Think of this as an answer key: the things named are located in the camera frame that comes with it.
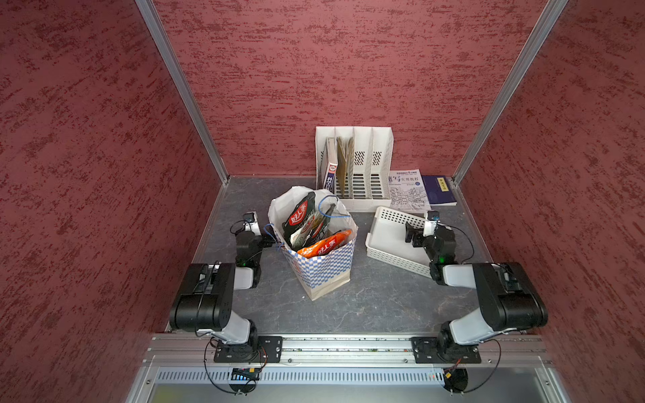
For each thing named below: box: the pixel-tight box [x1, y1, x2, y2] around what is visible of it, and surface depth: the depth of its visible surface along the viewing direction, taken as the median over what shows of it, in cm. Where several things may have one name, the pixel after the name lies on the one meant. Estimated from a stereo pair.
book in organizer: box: [324, 136, 339, 194], surface depth 99 cm
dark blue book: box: [421, 175, 458, 207], surface depth 117 cm
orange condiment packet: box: [296, 229, 353, 259], surface depth 71 cm
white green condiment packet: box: [289, 210, 324, 248], surface depth 76 cm
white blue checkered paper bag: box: [267, 185, 359, 302], surface depth 78 cm
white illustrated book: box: [388, 168, 433, 215], surface depth 116 cm
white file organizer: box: [314, 126, 394, 213], surface depth 112 cm
